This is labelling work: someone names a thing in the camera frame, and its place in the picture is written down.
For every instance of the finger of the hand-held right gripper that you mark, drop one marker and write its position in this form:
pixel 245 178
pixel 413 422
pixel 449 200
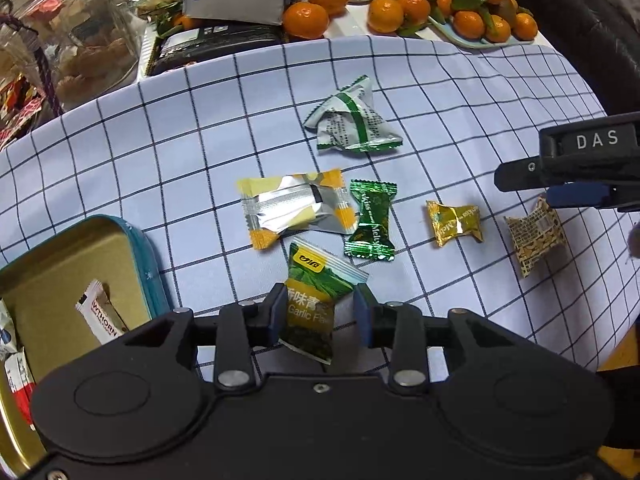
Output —
pixel 580 195

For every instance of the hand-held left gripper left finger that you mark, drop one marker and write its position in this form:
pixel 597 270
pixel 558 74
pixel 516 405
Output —
pixel 272 317

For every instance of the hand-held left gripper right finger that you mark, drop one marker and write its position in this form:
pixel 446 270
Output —
pixel 365 317

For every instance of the green pea snack packet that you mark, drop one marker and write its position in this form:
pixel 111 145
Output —
pixel 312 305

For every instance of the brown white patterned candy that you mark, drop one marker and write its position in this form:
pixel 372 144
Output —
pixel 535 240

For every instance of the green foil candy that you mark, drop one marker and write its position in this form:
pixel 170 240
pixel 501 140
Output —
pixel 372 220

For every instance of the yellow silver snack packet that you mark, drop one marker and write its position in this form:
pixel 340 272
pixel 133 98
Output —
pixel 290 205

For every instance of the white green snack packet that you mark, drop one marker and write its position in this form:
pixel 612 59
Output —
pixel 350 120

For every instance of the teal tin tray gold inside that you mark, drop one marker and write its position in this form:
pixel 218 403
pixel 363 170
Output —
pixel 55 280

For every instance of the black sofa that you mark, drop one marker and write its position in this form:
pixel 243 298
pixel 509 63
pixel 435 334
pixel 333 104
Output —
pixel 575 25

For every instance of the gold foil candy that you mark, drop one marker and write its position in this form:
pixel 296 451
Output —
pixel 455 222

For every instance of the white brown snack bar packet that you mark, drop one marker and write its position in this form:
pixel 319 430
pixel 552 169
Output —
pixel 102 312

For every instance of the light blue plate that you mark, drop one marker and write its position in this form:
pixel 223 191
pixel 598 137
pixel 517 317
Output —
pixel 450 35

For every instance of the white blue checked tablecloth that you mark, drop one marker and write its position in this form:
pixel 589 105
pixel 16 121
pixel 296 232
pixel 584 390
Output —
pixel 200 135

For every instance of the pile of leafy tangerines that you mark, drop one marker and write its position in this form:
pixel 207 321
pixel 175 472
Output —
pixel 385 15

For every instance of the red white snack packet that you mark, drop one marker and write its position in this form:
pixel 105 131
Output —
pixel 20 385

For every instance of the blue white snack packet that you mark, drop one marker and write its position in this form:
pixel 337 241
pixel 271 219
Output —
pixel 6 332

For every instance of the black flat packet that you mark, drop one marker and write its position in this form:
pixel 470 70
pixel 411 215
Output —
pixel 215 47

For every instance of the small tangerine with leaves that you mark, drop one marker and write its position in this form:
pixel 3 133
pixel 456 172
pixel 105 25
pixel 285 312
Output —
pixel 186 22

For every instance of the pile of colourful snack wrappers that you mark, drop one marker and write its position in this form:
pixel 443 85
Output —
pixel 17 105

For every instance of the large clear glass jar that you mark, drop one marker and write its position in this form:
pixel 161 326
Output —
pixel 85 35

